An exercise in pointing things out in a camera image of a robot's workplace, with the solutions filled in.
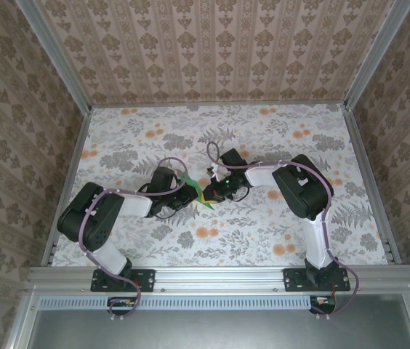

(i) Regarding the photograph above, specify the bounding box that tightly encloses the green cloth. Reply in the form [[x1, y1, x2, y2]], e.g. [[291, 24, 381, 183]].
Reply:
[[179, 172, 216, 212]]

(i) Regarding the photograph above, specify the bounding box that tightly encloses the floral patterned table cover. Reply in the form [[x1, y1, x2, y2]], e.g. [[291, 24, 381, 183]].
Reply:
[[50, 103, 390, 268]]

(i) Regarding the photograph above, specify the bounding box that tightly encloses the grey metal panel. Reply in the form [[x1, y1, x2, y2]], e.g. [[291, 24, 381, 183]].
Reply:
[[7, 292, 410, 349]]

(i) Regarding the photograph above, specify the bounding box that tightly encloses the long aluminium frame rail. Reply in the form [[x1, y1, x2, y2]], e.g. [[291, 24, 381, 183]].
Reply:
[[26, 265, 410, 293]]

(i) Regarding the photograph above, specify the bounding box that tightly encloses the left arm's black base plate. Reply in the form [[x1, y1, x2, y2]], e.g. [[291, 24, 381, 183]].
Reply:
[[90, 268, 156, 293]]

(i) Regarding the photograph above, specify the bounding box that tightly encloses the left arm's purple cable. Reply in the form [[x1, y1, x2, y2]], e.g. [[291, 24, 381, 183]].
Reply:
[[79, 156, 188, 323]]

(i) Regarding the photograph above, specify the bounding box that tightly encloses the arm's purple cable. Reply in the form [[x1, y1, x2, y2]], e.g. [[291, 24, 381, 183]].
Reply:
[[79, 156, 188, 323], [206, 140, 360, 321]]

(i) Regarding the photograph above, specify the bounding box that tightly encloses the grey slotted cable duct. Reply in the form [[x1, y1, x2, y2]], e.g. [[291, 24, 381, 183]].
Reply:
[[39, 294, 339, 310]]

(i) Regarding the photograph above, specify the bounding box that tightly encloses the aluminium side frame rail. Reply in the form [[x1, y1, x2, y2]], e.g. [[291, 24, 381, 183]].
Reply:
[[41, 107, 93, 268], [342, 103, 403, 265]]

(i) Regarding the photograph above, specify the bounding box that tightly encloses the right arm's black base plate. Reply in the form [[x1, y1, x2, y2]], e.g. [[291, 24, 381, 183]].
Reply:
[[284, 268, 351, 293]]

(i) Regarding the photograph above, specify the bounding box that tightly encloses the black cable connector bracket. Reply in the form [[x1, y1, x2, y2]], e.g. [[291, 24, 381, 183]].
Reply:
[[308, 294, 337, 314], [107, 296, 137, 316]]

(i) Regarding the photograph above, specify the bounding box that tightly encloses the right arm's purple cable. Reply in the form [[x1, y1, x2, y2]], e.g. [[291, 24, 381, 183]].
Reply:
[[206, 140, 360, 321]]

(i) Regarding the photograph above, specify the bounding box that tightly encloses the aluminium upright frame post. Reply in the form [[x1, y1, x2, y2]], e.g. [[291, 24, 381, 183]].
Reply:
[[15, 0, 93, 116], [342, 0, 410, 110]]

